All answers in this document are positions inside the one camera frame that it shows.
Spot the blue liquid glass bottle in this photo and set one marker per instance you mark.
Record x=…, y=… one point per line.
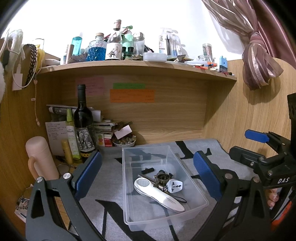
x=97, y=48

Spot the pink sticky note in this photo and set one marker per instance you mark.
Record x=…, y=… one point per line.
x=94, y=85

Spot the stack of books and papers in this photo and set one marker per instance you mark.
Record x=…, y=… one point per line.
x=103, y=128

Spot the white charger with cable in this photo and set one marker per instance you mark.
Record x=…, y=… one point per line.
x=17, y=56

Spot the green white spray tube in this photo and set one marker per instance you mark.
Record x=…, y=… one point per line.
x=72, y=135

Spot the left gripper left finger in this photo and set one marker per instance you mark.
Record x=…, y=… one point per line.
x=44, y=221

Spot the dark wine bottle elephant label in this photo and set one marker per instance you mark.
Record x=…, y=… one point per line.
x=83, y=121

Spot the clear plastic storage bin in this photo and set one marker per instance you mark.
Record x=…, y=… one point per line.
x=143, y=213

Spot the white label bottle on shelf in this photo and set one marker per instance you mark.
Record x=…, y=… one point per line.
x=114, y=43

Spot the clear lidded box on shelf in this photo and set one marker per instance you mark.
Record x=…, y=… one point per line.
x=154, y=57

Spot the white handheld massager device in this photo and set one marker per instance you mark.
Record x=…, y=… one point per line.
x=146, y=188

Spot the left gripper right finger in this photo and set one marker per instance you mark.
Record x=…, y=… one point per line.
x=241, y=211

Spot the grey black patterned mat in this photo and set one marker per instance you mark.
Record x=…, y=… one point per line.
x=103, y=203

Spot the orange sticky note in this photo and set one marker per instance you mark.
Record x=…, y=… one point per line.
x=132, y=95

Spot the silver metal cylinder keychain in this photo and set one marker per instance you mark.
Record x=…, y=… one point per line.
x=160, y=187

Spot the yellow lip balm stick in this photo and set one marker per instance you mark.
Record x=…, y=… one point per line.
x=67, y=151

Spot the eyeglasses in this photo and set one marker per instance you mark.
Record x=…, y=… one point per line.
x=64, y=168

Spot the blue box on shelf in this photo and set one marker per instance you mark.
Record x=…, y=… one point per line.
x=223, y=65

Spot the person's hand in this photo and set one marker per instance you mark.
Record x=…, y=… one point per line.
x=271, y=196

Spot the green sticky note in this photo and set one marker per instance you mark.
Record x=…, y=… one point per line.
x=128, y=86

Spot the bowl of beads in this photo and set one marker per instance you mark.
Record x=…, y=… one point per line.
x=127, y=141

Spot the beige pink mug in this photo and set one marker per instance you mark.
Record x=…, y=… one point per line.
x=40, y=162

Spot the wooden shelf board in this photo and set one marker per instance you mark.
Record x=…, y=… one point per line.
x=129, y=67

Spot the pink striped curtain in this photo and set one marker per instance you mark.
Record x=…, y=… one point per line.
x=263, y=34

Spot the white travel plug adapter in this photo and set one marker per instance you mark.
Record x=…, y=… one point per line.
x=174, y=186

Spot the handwritten white note sheet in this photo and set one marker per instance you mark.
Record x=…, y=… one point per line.
x=56, y=132

